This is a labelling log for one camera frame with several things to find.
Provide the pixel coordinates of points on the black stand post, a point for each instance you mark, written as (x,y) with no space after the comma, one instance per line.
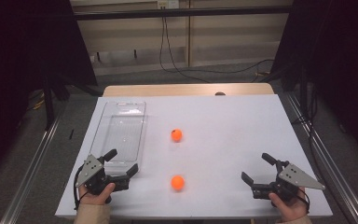
(48,105)

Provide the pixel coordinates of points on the white wall socket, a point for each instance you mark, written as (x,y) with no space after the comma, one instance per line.
(167,3)

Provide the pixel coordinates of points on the plain orange ball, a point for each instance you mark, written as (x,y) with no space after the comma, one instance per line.
(177,183)

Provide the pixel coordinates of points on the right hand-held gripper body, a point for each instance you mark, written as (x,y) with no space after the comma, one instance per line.
(295,178)

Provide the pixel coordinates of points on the person's right hand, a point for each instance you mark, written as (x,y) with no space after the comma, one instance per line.
(287,210)

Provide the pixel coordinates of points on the person's left hand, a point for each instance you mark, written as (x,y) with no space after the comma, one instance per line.
(94,197)

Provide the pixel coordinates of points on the black curtain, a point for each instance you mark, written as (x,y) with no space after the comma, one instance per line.
(338,62)
(18,62)

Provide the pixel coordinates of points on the clear plastic container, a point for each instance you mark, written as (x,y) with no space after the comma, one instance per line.
(121,130)

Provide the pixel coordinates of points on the black horizontal bar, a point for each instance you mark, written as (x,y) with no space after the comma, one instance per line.
(180,12)

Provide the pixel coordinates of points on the aluminium floor rail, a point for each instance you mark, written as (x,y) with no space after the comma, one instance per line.
(323,155)
(28,180)

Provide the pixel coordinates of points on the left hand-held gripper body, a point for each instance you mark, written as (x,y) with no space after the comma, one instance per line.
(90,169)

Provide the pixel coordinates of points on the orange ball with dark mark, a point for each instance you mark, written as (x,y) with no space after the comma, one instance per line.
(176,135)

